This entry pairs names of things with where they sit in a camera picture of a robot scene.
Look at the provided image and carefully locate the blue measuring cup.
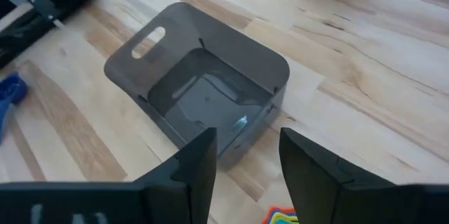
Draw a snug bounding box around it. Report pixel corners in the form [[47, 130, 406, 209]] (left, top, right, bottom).
[[0, 72, 28, 145]]

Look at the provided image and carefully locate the grey basket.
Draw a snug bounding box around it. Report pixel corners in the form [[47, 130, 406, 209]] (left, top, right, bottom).
[[104, 1, 290, 169]]

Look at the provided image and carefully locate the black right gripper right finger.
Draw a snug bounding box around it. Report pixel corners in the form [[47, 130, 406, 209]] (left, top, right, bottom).
[[279, 127, 449, 224]]

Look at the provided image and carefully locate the orange measuring cup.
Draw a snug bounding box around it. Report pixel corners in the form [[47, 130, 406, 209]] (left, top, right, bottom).
[[261, 206, 299, 224]]

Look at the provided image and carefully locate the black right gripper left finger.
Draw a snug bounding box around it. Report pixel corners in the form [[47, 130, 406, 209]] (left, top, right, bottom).
[[0, 127, 217, 224]]

